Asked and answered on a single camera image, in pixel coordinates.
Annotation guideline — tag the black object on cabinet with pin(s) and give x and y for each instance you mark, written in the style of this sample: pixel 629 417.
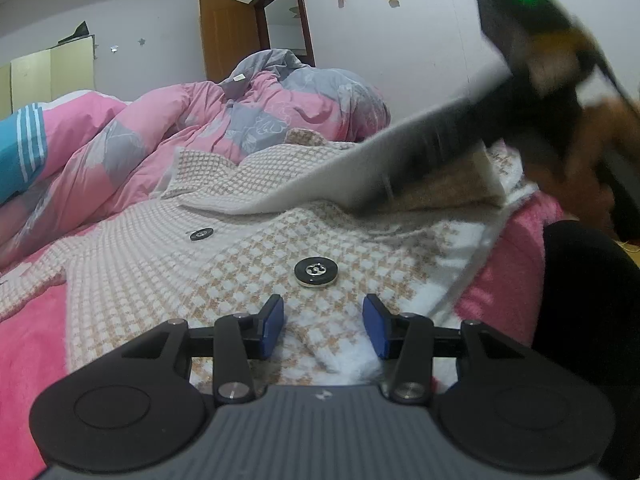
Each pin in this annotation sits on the black object on cabinet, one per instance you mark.
pixel 75 34

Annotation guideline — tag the dark wooden door frame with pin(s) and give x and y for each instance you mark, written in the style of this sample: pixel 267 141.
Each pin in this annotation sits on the dark wooden door frame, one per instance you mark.
pixel 306 15

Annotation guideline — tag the pink floral bed sheet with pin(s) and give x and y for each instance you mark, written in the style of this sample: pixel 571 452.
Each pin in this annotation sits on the pink floral bed sheet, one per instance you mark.
pixel 30 350

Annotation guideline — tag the pink and grey quilt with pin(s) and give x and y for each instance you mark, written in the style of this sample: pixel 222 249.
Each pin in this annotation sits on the pink and grey quilt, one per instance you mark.
pixel 150 125

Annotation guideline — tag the pale yellow cabinet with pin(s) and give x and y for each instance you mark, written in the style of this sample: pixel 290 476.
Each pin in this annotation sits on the pale yellow cabinet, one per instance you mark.
pixel 50 75

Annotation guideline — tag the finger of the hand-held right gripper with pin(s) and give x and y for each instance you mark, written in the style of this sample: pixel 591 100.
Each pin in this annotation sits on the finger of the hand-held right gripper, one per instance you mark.
pixel 440 150

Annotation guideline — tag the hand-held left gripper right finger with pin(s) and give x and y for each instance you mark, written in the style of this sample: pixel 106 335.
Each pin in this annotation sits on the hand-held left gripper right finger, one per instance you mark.
pixel 375 327

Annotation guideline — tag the beige checked knit coat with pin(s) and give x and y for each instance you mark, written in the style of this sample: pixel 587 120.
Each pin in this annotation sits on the beige checked knit coat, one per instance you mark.
pixel 225 240

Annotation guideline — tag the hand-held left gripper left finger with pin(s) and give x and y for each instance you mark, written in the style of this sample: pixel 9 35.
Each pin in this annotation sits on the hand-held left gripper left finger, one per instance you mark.
pixel 272 325

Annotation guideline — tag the person's right hand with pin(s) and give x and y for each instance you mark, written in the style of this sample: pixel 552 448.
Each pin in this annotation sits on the person's right hand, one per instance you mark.
pixel 585 180

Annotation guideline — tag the brown wooden door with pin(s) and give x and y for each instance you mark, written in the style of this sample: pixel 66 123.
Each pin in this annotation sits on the brown wooden door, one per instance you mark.
pixel 227 35

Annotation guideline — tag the person's black clothing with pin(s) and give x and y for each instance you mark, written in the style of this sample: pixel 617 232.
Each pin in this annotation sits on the person's black clothing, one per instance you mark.
pixel 590 300

